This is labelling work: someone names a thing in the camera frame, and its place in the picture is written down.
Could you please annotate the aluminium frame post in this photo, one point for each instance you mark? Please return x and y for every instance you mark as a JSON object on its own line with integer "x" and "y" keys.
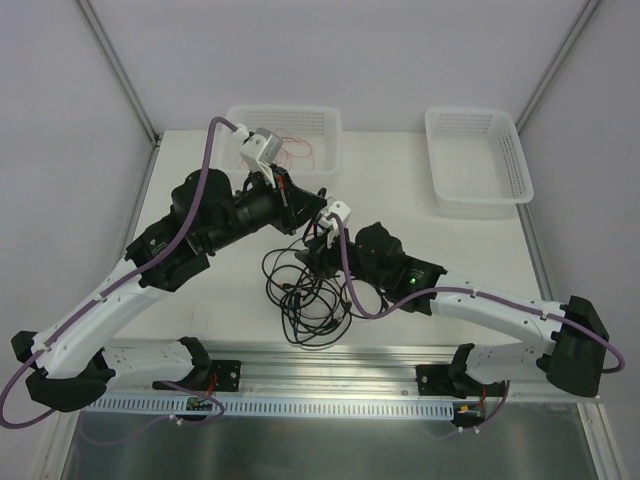
{"x": 576, "y": 30}
{"x": 101, "y": 37}

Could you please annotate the aluminium mounting rail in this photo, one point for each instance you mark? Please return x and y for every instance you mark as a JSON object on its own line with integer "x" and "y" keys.
{"x": 335, "y": 370}

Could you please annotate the white plastic basket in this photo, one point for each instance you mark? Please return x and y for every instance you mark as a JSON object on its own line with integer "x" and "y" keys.
{"x": 312, "y": 139}
{"x": 477, "y": 163}

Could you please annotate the left white plastic basket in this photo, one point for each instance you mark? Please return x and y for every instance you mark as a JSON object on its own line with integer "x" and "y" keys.
{"x": 312, "y": 139}

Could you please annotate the right white plastic basket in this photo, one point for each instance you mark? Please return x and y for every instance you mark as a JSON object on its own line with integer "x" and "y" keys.
{"x": 477, "y": 163}

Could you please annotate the right aluminium frame post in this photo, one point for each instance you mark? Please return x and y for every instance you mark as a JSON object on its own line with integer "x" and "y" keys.
{"x": 576, "y": 30}

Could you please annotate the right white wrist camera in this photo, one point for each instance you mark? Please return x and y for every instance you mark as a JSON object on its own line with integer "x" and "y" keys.
{"x": 326, "y": 219}

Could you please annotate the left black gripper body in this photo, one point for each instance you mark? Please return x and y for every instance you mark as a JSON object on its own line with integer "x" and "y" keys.
{"x": 292, "y": 206}

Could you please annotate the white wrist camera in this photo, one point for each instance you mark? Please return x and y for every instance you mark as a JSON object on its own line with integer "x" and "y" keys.
{"x": 258, "y": 150}
{"x": 326, "y": 219}

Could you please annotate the white slotted cable duct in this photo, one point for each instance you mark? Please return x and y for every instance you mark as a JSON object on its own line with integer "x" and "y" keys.
{"x": 275, "y": 407}

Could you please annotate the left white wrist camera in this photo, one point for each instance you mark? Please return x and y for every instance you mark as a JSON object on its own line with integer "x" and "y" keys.
{"x": 258, "y": 150}

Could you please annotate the left aluminium frame post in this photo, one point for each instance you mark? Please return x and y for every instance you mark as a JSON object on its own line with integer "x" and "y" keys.
{"x": 101, "y": 37}

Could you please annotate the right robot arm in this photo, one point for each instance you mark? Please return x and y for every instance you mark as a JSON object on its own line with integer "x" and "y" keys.
{"x": 564, "y": 343}

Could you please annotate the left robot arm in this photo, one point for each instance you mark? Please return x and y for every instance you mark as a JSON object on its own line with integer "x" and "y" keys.
{"x": 73, "y": 364}

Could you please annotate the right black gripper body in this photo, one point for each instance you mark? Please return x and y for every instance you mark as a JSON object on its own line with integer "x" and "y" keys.
{"x": 317, "y": 257}

